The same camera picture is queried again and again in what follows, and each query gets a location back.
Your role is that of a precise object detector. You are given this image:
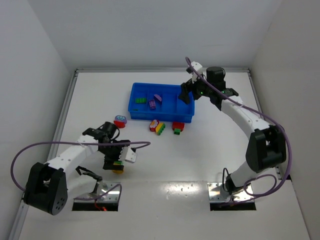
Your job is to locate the purple arched lego piece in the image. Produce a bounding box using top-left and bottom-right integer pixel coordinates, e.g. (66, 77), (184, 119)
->
(153, 94), (163, 103)

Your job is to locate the purple rectangular lego brick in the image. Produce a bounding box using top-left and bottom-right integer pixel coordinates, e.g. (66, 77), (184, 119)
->
(148, 99), (157, 110)

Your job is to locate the green rectangular lego brick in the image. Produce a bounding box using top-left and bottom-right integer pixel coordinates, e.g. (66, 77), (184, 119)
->
(135, 97), (147, 104)

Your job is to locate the green lego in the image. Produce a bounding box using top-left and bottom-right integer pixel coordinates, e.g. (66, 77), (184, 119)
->
(113, 161), (123, 166)

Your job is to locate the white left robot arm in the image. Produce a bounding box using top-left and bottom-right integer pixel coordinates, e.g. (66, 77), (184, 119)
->
(23, 122), (137, 215)

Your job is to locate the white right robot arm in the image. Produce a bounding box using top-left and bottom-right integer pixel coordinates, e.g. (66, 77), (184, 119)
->
(178, 61), (287, 195)

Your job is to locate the blue divided plastic bin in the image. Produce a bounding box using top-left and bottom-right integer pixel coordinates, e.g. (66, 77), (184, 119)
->
(128, 82), (195, 124)

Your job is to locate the red lego block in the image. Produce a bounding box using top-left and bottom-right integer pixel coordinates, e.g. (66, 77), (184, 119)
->
(171, 121), (185, 132)

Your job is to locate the red lego with purple flower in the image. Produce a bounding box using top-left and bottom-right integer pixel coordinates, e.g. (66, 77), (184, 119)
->
(113, 115), (127, 129)

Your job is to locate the small green lego brick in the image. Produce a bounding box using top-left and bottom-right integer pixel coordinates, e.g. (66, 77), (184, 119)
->
(173, 128), (181, 135)

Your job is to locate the red lego with pink cloud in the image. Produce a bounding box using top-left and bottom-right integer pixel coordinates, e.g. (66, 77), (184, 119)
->
(149, 119), (160, 132)

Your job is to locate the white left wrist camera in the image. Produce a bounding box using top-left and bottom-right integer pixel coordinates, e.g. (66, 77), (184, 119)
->
(118, 146), (137, 164)

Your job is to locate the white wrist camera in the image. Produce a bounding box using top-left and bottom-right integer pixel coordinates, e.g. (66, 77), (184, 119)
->
(118, 146), (137, 164)
(186, 61), (203, 84)

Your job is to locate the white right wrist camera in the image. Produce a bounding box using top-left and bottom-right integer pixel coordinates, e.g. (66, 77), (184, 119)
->
(186, 61), (203, 84)

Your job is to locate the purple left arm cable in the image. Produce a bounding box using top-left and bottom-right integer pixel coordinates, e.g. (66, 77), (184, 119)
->
(10, 141), (152, 201)

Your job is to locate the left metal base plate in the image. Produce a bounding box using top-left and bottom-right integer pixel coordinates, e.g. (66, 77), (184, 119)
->
(74, 183), (122, 203)

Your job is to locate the metal base plate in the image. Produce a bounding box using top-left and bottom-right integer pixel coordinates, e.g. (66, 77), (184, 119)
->
(74, 183), (122, 203)
(207, 181), (255, 203)

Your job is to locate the aluminium table edge rail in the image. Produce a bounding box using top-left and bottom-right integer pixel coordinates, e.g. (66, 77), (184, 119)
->
(8, 69), (78, 240)

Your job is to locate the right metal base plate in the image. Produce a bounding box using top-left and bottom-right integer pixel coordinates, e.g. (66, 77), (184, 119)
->
(207, 181), (255, 203)

